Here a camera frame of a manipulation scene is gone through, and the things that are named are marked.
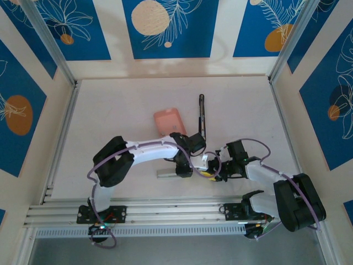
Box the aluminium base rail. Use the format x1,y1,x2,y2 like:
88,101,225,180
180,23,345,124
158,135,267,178
23,194,324,229

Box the grey slotted cable duct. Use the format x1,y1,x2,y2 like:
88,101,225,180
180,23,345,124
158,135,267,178
34,224,247,239

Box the aluminium frame post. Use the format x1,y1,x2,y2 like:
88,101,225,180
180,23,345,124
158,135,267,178
268,0,320,83
20,0,79,87

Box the purple cable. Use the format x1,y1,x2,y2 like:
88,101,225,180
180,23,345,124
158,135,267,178
238,137,322,241
87,139,223,250

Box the black controller board with LED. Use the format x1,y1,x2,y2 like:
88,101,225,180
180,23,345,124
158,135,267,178
244,222,267,241
88,222,111,245

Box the aluminium side rail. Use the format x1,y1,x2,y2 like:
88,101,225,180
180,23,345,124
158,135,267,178
41,79,81,205
269,78,311,199

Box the pink plastic tray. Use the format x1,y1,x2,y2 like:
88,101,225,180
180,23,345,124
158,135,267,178
153,107,187,136

